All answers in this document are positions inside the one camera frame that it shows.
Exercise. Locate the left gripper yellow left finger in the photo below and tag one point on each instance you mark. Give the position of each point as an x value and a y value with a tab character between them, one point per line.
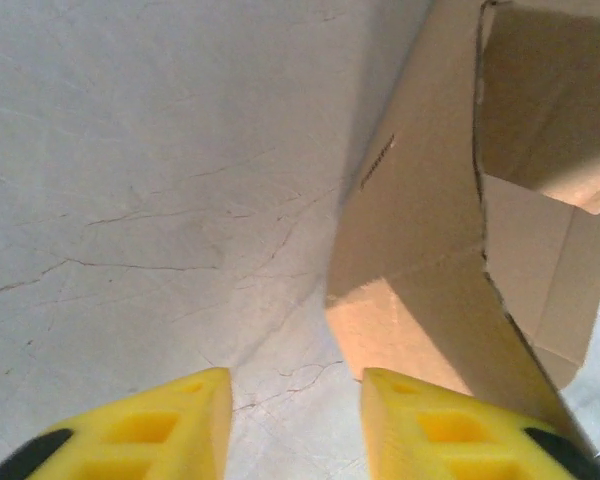
130	440

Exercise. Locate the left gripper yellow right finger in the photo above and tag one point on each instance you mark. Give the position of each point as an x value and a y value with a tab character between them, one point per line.
430	440

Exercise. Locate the brown cardboard box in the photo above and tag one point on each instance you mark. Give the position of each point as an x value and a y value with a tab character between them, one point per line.
430	200

